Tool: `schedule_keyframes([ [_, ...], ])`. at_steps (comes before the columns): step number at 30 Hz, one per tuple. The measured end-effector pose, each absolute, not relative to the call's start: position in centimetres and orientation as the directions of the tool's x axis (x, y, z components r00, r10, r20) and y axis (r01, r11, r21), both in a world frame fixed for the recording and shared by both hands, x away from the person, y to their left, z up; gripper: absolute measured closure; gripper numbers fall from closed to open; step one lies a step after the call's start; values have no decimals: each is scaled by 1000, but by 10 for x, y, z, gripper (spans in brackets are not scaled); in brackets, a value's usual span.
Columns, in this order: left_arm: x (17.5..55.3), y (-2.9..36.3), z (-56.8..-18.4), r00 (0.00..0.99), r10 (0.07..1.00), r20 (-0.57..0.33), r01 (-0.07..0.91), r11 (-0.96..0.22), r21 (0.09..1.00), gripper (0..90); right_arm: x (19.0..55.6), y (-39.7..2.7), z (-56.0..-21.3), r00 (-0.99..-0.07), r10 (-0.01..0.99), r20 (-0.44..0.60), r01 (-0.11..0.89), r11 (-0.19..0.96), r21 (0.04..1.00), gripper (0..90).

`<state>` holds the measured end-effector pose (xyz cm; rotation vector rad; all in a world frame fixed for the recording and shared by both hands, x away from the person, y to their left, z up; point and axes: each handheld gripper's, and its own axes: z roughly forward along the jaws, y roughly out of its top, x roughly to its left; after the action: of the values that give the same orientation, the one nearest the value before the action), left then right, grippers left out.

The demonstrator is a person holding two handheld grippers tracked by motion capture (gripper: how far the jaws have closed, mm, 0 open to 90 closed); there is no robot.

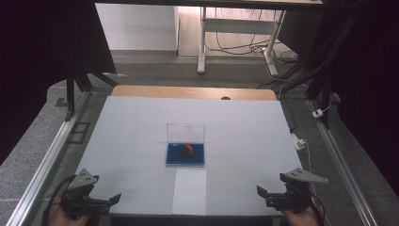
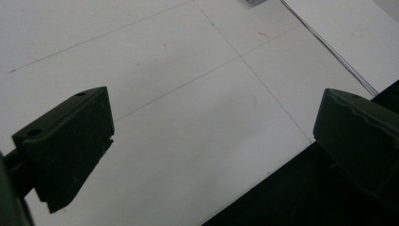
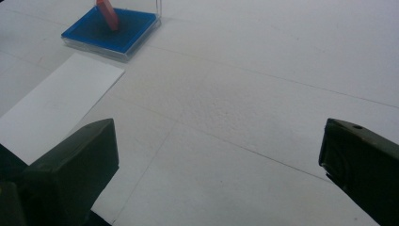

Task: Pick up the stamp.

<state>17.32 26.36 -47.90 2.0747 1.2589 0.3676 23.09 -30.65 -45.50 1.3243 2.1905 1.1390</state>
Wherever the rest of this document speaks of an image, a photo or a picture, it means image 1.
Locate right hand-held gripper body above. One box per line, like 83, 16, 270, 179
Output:
264, 167, 329, 214

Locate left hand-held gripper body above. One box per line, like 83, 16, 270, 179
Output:
59, 168, 111, 218

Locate blue ink pad box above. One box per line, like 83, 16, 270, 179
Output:
165, 122, 206, 168

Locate person's right hand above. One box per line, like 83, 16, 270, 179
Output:
279, 205, 321, 226

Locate person's left hand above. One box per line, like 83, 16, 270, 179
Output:
48, 204, 91, 226

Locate white power adapter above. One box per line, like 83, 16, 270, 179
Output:
291, 133, 307, 152

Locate white table mat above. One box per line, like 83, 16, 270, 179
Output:
74, 95, 303, 218

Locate white paper sheet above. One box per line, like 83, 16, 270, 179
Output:
171, 169, 208, 217

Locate wooden table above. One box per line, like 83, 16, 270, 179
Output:
111, 84, 278, 102

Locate black curtain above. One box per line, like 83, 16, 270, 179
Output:
279, 0, 399, 197
0, 0, 118, 166

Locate white cabinet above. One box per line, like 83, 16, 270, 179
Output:
94, 3, 181, 52

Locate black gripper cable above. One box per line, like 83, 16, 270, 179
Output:
300, 185, 326, 226
41, 174, 77, 226

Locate thin white cable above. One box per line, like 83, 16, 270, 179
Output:
302, 139, 332, 226

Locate aluminium rail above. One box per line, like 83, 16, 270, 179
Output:
6, 90, 92, 226
306, 99, 379, 226

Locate black floor cables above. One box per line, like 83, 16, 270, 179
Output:
205, 8, 299, 64

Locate white desk frame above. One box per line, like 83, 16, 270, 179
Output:
197, 6, 287, 76

